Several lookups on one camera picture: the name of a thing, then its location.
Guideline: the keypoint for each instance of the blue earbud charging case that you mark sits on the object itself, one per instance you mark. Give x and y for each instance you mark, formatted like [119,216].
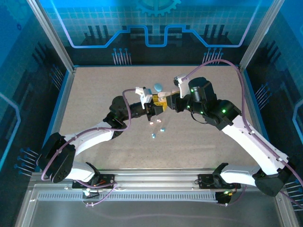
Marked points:
[158,87]

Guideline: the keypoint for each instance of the black connector box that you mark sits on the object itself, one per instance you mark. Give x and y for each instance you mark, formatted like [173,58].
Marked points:
[223,198]

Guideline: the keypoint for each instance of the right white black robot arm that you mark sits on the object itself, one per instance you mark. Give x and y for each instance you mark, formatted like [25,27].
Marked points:
[255,146]

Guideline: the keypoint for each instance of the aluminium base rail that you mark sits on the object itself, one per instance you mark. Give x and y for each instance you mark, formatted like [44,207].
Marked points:
[156,177]

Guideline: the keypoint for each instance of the aluminium frame post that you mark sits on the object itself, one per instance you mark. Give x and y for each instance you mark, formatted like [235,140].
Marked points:
[258,37]
[54,40]

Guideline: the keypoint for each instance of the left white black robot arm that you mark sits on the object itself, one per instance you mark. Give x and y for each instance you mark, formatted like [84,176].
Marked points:
[90,139]

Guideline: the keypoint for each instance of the aluminium table side rail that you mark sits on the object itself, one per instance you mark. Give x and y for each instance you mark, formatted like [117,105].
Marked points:
[246,89]
[67,94]

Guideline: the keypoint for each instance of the grey metal sheet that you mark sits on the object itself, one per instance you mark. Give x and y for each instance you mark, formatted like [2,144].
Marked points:
[154,212]

